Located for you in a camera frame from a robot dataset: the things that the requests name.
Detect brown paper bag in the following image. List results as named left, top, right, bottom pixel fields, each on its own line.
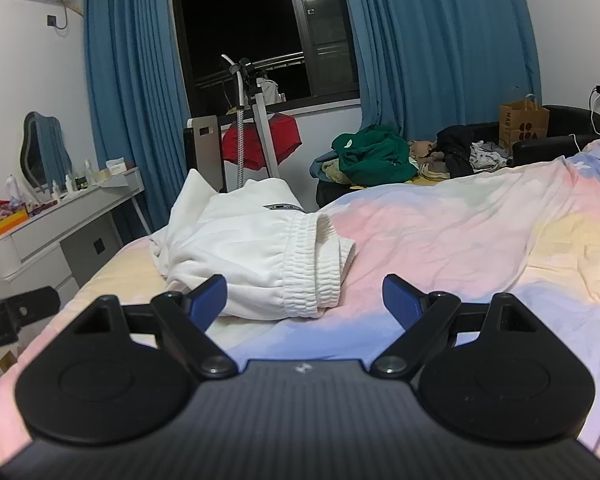
left=499, top=94, right=551, bottom=154

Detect white charger cable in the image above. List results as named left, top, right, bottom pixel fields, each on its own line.
left=567, top=88, right=600, bottom=154

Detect beige cloth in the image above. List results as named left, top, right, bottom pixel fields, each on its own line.
left=409, top=140, right=449, bottom=162

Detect wavy frame mirror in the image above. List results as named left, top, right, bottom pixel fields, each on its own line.
left=21, top=111, right=74, bottom=189

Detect orange box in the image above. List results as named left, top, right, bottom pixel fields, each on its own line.
left=0, top=209, right=31, bottom=239

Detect white hanging cloth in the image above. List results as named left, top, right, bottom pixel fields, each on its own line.
left=255, top=77, right=287, bottom=107

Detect white vanity desk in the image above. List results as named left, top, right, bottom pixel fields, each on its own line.
left=0, top=167, right=149, bottom=312

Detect dark window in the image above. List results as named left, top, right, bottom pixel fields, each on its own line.
left=170, top=0, right=361, bottom=117

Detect black clothes pile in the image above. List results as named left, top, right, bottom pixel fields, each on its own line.
left=435, top=125, right=502, bottom=179

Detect red garment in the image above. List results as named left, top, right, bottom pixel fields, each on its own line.
left=222, top=114, right=303, bottom=171

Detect green garment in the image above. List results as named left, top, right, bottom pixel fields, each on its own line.
left=331, top=125, right=419, bottom=185

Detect black sofa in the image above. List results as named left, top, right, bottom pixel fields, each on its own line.
left=314, top=105, right=600, bottom=209

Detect yellow-green cloth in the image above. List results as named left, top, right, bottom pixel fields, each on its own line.
left=322, top=160, right=354, bottom=184

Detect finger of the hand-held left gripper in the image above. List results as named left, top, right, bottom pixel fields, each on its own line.
left=6, top=286, right=62, bottom=325

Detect pastel blanket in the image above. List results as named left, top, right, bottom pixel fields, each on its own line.
left=0, top=135, right=600, bottom=467

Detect garment steamer stand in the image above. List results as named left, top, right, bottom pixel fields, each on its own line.
left=220, top=54, right=282, bottom=194

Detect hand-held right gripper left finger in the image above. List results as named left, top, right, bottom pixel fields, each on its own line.
left=72, top=274, right=239, bottom=379

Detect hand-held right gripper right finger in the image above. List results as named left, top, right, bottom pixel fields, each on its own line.
left=370, top=274, right=541, bottom=380

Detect grey white cloth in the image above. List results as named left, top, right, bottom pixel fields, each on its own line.
left=470, top=141, right=512, bottom=170

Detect blue curtain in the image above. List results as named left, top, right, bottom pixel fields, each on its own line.
left=337, top=0, right=544, bottom=142
left=82, top=0, right=192, bottom=235

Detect white pants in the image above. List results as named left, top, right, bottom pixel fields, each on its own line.
left=147, top=169, right=357, bottom=321

